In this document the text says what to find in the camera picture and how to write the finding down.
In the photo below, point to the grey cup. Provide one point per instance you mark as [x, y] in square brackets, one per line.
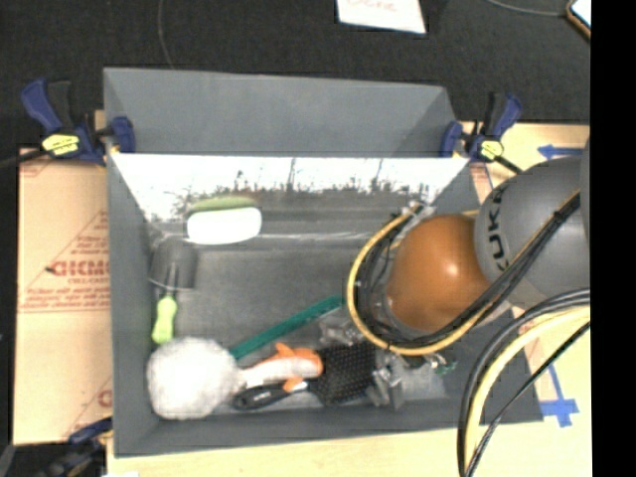
[174, 264]

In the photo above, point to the brown cardboard board red print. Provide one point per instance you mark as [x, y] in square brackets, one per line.
[59, 226]

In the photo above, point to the white fluffy ball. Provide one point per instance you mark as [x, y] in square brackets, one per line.
[191, 378]

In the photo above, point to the clear crinkled plastic piece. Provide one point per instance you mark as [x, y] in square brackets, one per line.
[340, 332]

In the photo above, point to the orange and white toy animal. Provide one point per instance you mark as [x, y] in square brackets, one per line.
[285, 365]

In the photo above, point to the white and green oval sponge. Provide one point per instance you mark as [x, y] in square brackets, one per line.
[223, 224]

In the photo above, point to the dark green flat block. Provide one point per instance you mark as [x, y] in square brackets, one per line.
[290, 325]

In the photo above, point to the grey metal bin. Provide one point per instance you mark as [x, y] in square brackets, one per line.
[278, 276]

